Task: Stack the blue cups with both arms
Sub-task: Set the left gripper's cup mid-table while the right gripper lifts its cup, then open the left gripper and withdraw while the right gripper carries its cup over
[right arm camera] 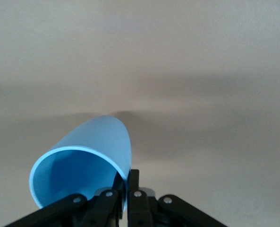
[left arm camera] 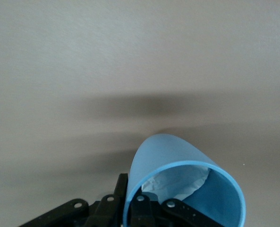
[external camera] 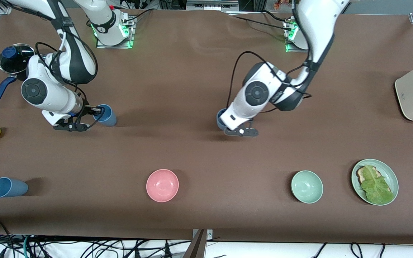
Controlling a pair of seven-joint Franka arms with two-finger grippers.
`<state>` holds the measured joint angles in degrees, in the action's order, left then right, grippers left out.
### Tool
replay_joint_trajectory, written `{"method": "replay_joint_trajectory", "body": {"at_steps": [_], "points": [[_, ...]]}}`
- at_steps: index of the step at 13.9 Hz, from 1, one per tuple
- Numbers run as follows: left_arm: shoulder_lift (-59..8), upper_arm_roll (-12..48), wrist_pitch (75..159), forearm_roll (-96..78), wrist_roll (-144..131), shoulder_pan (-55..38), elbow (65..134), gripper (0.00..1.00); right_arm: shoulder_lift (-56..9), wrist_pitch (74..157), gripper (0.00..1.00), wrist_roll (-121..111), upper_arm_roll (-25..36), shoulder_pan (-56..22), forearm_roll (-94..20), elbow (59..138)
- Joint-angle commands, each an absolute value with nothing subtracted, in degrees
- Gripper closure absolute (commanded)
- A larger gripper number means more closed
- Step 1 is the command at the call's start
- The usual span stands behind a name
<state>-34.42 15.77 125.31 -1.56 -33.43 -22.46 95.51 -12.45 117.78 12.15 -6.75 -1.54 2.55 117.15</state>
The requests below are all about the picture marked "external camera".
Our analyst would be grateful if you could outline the blue cup with white filling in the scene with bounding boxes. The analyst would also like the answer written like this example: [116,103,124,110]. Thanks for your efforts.
[216,109,230,130]

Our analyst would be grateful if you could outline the glass lid with blue knob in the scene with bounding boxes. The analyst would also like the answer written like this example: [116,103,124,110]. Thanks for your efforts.
[0,44,35,75]

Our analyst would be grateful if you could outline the green bowl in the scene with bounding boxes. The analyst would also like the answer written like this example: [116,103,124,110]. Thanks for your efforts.
[291,170,324,204]

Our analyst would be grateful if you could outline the pink bowl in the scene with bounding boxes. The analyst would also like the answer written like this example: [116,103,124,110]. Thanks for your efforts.
[146,169,179,203]

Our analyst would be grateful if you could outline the grey metal rack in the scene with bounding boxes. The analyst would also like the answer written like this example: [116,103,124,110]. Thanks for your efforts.
[186,0,239,11]

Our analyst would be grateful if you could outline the colourful background flowers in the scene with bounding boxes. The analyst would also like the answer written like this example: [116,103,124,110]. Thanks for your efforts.
[274,0,298,9]

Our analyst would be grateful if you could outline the toasted bread slice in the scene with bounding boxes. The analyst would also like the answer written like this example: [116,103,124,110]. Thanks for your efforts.
[356,165,393,196]

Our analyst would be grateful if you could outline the dark angled pole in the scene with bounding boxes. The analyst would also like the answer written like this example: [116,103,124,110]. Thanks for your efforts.
[183,229,207,258]

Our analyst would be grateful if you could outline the green lettuce leaf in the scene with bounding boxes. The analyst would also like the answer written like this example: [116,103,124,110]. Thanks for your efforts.
[361,165,395,205]

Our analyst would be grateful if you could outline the green plate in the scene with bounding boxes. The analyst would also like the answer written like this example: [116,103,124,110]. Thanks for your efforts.
[351,159,399,206]

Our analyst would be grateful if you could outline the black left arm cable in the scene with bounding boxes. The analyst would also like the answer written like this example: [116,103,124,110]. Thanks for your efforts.
[231,51,313,113]

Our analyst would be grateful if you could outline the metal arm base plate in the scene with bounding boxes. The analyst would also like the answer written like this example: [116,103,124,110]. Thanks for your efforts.
[96,16,135,49]
[284,18,309,53]

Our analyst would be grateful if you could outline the black pot with blue handle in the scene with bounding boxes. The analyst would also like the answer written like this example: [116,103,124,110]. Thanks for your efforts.
[0,43,35,106]

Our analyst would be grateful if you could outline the black base cable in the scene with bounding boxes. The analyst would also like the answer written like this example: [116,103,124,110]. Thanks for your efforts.
[122,9,153,23]
[228,10,293,33]

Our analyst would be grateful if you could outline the grey metal bracket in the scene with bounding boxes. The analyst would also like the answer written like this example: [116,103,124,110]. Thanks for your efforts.
[192,229,213,240]

